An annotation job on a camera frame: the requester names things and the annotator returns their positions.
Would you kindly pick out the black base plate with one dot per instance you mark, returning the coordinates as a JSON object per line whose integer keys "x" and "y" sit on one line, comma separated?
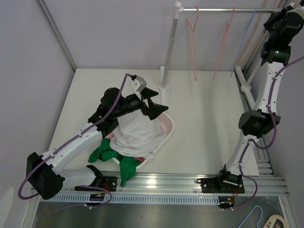
{"x": 214, "y": 185}
{"x": 107, "y": 182}

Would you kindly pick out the light pink shirt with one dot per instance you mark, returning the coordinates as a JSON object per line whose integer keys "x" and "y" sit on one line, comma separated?
{"x": 109, "y": 136}

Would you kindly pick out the wooden hanger on floor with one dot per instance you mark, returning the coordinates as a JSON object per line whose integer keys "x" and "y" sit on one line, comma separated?
{"x": 276, "y": 221}

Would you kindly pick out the white slotted cable duct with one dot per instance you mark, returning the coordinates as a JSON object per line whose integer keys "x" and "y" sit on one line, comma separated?
{"x": 135, "y": 199}

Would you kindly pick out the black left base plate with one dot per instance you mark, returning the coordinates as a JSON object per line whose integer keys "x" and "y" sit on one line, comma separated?
{"x": 107, "y": 182}

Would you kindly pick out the aluminium mounting rail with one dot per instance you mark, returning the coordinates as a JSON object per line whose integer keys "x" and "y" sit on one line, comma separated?
{"x": 185, "y": 184}

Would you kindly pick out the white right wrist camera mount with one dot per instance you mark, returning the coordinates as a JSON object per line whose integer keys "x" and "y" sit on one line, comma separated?
{"x": 296, "y": 8}

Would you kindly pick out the light blue wire hanger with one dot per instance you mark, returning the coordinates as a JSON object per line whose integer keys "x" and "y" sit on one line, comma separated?
{"x": 242, "y": 41}

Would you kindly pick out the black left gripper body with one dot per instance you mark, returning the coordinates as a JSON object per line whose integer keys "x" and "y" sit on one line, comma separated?
{"x": 143, "y": 108}

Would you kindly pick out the coral red shirt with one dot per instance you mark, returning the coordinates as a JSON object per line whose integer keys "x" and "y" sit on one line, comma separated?
{"x": 141, "y": 159}

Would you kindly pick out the blue hanger on floor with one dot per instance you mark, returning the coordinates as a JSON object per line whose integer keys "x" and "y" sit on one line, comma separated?
{"x": 254, "y": 217}

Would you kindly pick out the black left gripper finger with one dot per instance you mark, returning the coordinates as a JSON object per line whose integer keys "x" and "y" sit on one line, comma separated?
{"x": 147, "y": 93}
{"x": 154, "y": 110}

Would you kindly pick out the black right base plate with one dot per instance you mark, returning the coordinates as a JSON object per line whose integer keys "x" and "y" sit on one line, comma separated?
{"x": 214, "y": 185}

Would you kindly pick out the beige wooden hanger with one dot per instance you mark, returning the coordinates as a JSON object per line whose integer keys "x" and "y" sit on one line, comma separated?
{"x": 254, "y": 37}

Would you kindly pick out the pink wire hanger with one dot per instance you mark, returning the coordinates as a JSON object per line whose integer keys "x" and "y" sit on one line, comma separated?
{"x": 223, "y": 43}
{"x": 191, "y": 38}

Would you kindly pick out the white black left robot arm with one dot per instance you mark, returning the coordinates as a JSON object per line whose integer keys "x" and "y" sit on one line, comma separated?
{"x": 47, "y": 173}

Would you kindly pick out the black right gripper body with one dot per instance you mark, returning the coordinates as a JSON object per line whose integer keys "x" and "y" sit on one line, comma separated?
{"x": 270, "y": 24}

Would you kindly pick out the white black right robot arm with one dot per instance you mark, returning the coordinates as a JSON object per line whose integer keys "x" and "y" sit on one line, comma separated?
{"x": 262, "y": 118}

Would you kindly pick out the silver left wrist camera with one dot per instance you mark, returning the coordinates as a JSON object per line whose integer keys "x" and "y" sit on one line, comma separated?
{"x": 137, "y": 84}

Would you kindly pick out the white t shirt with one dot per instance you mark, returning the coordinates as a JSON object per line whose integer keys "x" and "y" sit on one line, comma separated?
{"x": 137, "y": 135}

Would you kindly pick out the green t shirt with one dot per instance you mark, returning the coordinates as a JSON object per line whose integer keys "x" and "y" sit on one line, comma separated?
{"x": 127, "y": 165}

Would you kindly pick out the silver clothes rack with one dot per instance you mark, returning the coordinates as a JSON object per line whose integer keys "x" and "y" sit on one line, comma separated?
{"x": 179, "y": 9}

